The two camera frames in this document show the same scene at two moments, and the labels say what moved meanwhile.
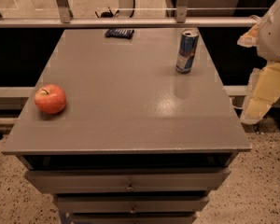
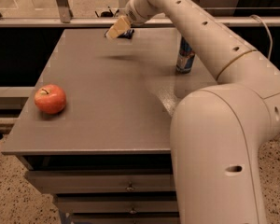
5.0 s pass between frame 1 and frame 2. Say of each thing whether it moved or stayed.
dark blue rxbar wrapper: stayed
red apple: stayed
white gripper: moved
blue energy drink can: stayed
